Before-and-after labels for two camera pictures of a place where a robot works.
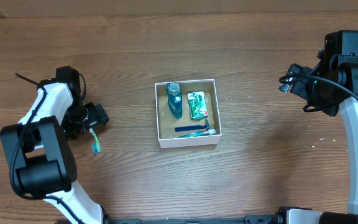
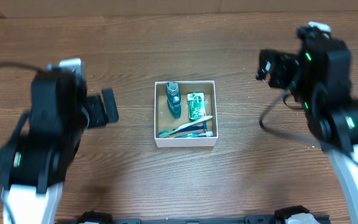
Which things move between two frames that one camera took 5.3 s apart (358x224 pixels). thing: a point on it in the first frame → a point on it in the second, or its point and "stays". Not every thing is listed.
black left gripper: (96, 112) → (99, 116)
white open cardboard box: (166, 122) stays
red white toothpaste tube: (211, 132) stays
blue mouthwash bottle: (174, 99) stays
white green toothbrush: (96, 145) → (168, 133)
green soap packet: (197, 104) stays
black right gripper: (330, 104) → (281, 62)
